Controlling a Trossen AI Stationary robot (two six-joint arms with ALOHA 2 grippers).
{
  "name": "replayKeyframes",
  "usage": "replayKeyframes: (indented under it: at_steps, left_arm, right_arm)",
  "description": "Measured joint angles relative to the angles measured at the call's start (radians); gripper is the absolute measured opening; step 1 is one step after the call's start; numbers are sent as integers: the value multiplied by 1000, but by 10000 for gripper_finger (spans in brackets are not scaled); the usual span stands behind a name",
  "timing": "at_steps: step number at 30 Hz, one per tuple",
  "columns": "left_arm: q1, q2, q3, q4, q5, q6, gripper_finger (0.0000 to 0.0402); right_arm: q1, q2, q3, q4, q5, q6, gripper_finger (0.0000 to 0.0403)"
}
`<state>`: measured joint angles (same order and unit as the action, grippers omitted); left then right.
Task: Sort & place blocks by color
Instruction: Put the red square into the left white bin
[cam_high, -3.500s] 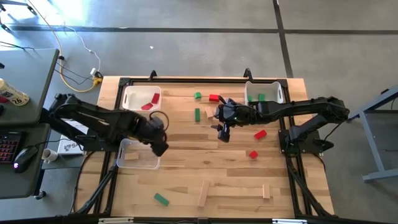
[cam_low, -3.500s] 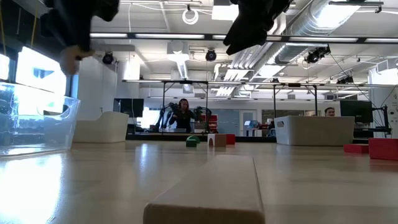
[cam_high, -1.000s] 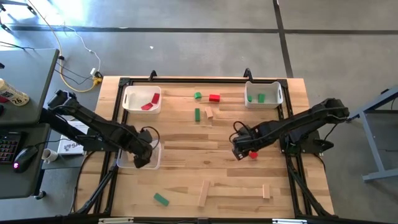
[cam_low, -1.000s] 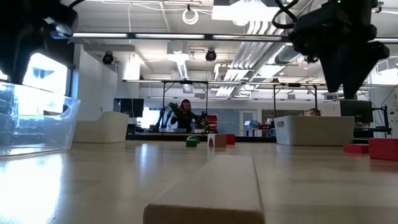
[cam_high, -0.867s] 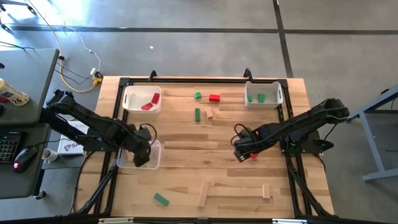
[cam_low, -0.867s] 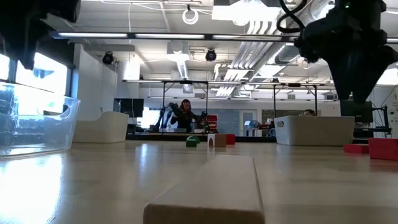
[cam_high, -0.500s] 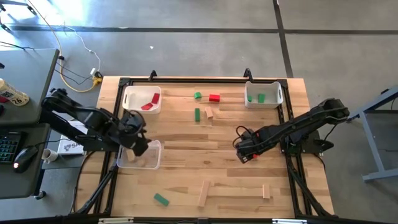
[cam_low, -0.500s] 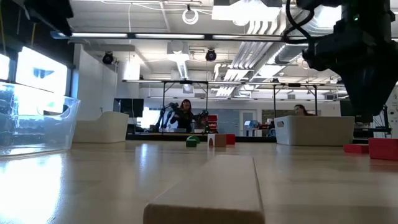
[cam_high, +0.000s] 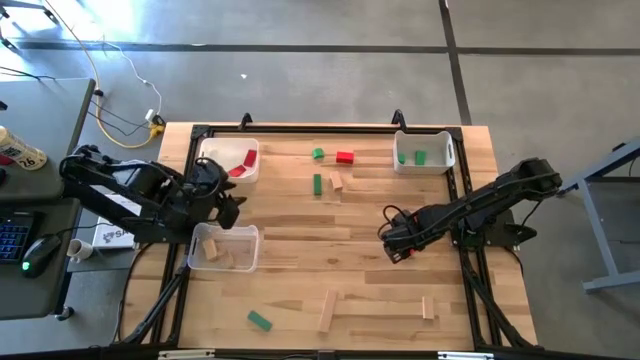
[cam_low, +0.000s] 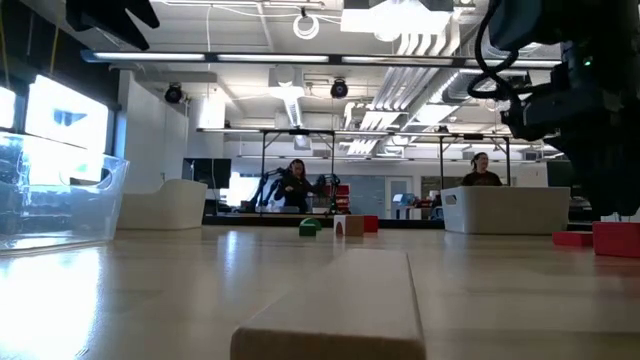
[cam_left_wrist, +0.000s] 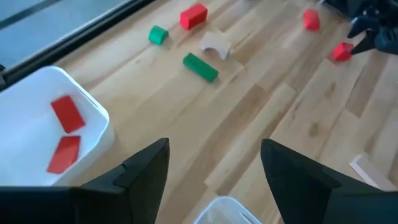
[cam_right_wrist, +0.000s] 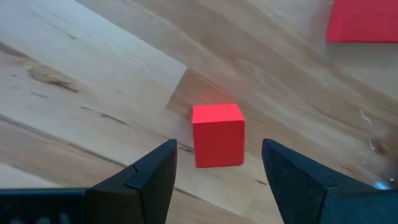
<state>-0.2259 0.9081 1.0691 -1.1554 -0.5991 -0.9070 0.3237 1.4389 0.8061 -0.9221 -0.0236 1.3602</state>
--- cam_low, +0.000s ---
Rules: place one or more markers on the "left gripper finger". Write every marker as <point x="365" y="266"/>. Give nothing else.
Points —
<point x="110" y="20"/>
<point x="147" y="12"/>

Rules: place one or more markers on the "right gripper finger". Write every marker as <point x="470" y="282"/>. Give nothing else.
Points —
<point x="610" y="180"/>

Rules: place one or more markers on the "red wooden cube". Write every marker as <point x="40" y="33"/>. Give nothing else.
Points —
<point x="617" y="240"/>

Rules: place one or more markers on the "thin red wooden block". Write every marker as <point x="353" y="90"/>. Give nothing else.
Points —
<point x="572" y="238"/>

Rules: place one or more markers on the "natural wooden arch block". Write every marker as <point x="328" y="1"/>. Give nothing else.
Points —
<point x="350" y="226"/>

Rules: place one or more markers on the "green wooden half-round block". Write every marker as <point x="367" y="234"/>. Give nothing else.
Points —
<point x="312" y="221"/>

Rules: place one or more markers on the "long green wooden block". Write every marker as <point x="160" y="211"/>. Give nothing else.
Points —
<point x="307" y="231"/>

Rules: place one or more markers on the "long natural wooden plank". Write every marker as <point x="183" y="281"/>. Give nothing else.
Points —
<point x="350" y="300"/>

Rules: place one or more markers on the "black background robot arm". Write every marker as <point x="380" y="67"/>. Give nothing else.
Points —
<point x="270" y="187"/>
<point x="330" y="192"/>

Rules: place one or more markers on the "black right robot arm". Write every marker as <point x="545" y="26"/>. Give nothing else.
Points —
<point x="550" y="20"/>

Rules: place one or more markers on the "black monitor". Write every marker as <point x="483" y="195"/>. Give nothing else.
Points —
<point x="557" y="175"/>
<point x="210" y="172"/>

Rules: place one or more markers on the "black hanging spotlight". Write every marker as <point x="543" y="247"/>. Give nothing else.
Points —
<point x="339" y="89"/>
<point x="173" y="93"/>

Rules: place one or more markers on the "bright window pane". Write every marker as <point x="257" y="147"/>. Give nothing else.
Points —
<point x="65" y="117"/>
<point x="6" y="107"/>

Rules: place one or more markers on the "white plastic bin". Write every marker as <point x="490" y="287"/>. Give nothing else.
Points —
<point x="505" y="210"/>
<point x="165" y="205"/>

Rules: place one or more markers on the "person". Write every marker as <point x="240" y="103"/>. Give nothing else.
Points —
<point x="481" y="177"/>
<point x="296" y="192"/>

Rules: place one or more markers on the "clear plastic bin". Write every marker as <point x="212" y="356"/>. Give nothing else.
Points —
<point x="60" y="200"/>

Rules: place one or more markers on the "black overhead light bar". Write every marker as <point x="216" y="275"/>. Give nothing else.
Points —
<point x="335" y="59"/>

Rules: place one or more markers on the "white door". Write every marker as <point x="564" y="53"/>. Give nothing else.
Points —
<point x="398" y="190"/>

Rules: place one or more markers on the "white ceiling fixture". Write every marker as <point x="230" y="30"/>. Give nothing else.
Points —
<point x="395" y="20"/>

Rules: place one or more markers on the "red background box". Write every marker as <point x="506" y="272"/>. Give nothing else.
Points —
<point x="343" y="196"/>

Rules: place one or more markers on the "black background station frame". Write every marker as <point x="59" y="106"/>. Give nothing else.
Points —
<point x="300" y="132"/>
<point x="472" y="136"/>

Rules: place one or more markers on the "silver ventilation duct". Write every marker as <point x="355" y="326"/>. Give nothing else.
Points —
<point x="457" y="87"/>

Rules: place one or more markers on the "black aluminium rig frame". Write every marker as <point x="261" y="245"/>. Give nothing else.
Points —
<point x="250" y="220"/>

